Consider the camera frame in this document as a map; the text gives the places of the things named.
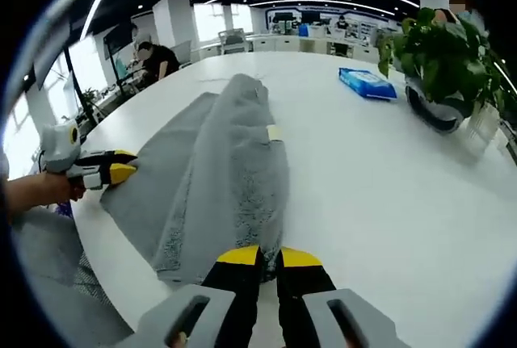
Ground grey towel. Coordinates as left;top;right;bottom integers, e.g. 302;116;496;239
99;73;292;285

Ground person's left hand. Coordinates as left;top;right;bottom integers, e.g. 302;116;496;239
64;176;88;203

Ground blue patterned cloth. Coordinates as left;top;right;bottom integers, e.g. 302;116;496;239
55;201;74;220

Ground dark screen on stand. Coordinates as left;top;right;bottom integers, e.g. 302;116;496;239
102;22;139;61

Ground person's grey trousers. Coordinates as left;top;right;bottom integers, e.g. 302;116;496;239
11;209;135;348

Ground white office chair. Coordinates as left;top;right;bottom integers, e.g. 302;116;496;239
217;28;249;56

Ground blue wet wipes packet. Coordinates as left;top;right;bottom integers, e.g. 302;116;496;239
338;66;398;103

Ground dark round plant pot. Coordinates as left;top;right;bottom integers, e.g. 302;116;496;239
404;81;476;134

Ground green potted plant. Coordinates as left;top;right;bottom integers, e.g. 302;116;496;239
376;7;506;111

